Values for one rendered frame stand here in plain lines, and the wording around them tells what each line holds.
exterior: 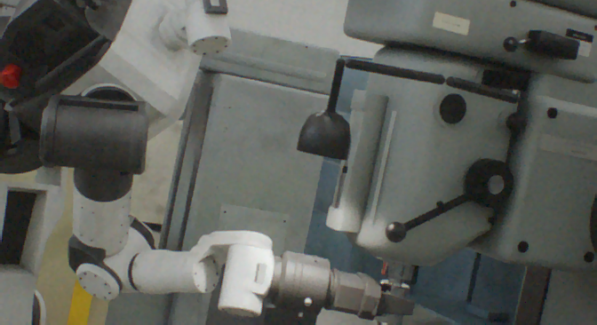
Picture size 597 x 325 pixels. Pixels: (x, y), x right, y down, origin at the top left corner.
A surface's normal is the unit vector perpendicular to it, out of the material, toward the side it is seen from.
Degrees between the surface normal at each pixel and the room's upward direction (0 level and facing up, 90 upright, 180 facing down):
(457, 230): 108
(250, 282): 68
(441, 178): 90
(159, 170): 90
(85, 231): 132
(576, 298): 90
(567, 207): 90
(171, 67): 59
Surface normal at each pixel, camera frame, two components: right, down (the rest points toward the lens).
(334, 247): -0.89, -0.16
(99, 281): -0.41, 0.63
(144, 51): 0.71, -0.36
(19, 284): 0.68, 0.25
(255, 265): 0.18, -0.29
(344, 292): 0.11, 0.07
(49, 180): -0.68, -0.11
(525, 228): 0.41, 0.14
